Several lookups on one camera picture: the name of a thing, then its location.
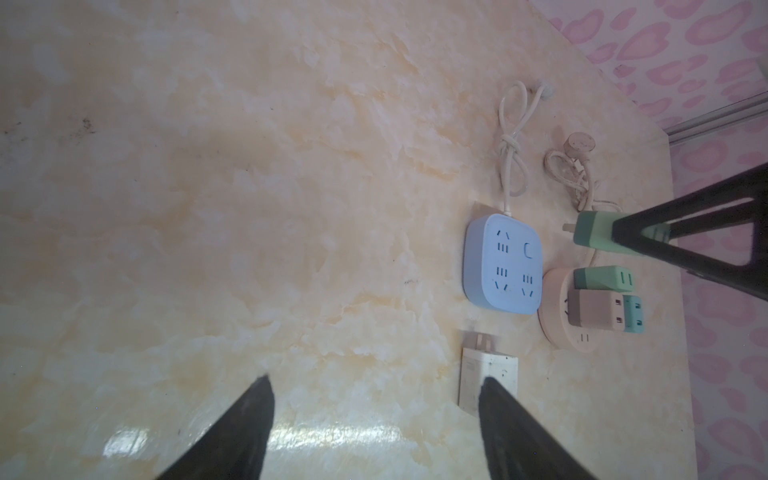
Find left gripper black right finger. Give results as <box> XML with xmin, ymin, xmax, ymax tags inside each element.
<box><xmin>478</xmin><ymin>377</ymin><xmax>595</xmax><ymax>480</ymax></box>

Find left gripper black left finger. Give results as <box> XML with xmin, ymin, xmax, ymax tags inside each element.
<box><xmin>159</xmin><ymin>375</ymin><xmax>275</xmax><ymax>479</ymax></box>

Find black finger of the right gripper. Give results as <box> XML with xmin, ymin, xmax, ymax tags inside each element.
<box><xmin>612</xmin><ymin>163</ymin><xmax>767</xmax><ymax>300</ymax></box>

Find white square plug adapter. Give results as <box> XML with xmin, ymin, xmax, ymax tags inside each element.
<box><xmin>457</xmin><ymin>331</ymin><xmax>519</xmax><ymax>417</ymax></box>

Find teal plug adapter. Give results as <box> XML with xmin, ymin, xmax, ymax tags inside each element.
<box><xmin>623</xmin><ymin>295</ymin><xmax>645</xmax><ymax>334</ymax></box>

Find light green plug adapter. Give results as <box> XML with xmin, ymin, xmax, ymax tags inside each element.
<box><xmin>563</xmin><ymin>210</ymin><xmax>678</xmax><ymax>258</ymax></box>

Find pink plug adapter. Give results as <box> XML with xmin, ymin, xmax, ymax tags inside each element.
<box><xmin>568</xmin><ymin>289</ymin><xmax>626</xmax><ymax>331</ymax></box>

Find pink round power strip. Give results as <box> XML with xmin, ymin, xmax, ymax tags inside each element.
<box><xmin>538</xmin><ymin>268</ymin><xmax>603</xmax><ymax>354</ymax></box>

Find blue square power strip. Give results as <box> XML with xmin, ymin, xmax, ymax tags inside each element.
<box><xmin>462</xmin><ymin>213</ymin><xmax>543</xmax><ymax>315</ymax></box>

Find white power strip cable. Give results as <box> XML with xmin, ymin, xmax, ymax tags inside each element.
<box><xmin>494</xmin><ymin>80</ymin><xmax>553</xmax><ymax>217</ymax></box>

